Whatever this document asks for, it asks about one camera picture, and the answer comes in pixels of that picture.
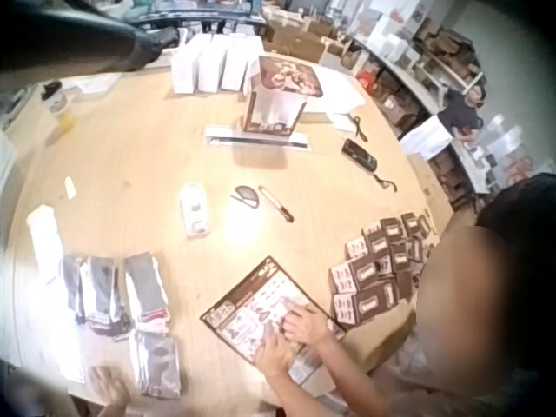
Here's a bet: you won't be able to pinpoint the black handheld scanner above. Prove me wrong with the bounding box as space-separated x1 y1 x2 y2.
340 137 399 193

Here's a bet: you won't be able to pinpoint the brown printed display box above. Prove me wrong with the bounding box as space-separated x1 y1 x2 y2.
242 55 328 136

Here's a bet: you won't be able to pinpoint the group of small brown packets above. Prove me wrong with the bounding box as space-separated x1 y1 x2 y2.
329 208 440 328

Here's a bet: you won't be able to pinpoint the utility knife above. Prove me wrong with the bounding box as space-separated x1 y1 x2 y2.
257 184 295 224

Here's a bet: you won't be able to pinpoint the white bag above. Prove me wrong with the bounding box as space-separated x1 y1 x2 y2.
398 116 455 161

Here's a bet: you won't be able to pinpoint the black tape cutter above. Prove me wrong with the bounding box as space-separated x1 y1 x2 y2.
229 185 261 207

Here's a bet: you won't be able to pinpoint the white paper sheet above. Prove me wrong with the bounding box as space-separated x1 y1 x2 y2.
76 72 123 96

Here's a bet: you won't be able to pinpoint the heap of cardboard cartons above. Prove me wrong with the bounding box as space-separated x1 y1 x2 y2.
260 7 348 64

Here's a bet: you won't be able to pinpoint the stack of white papers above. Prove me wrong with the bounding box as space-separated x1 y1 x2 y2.
303 64 367 132

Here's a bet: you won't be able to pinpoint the white printed packet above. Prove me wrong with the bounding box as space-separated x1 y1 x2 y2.
286 345 347 397

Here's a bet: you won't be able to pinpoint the white shelf rack with cartons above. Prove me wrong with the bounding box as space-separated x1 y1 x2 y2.
321 0 556 212

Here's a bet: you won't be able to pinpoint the black scissors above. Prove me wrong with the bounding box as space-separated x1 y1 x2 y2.
348 114 371 143

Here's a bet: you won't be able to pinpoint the clear plastic boxes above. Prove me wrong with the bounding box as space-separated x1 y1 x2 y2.
475 114 538 195

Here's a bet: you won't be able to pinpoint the brown bordered printed card sheet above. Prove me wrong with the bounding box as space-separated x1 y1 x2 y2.
199 255 348 367

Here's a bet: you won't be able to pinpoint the tall white box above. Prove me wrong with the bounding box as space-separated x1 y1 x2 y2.
245 34 265 88
170 33 202 95
221 32 252 90
197 33 229 94

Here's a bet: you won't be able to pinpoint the small white packet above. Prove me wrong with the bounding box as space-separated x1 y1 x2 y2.
179 182 213 238

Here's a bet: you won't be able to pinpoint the jar with black lid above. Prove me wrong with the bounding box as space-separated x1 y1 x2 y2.
40 81 70 115

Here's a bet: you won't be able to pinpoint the person's left hand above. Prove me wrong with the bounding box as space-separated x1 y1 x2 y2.
85 364 132 417

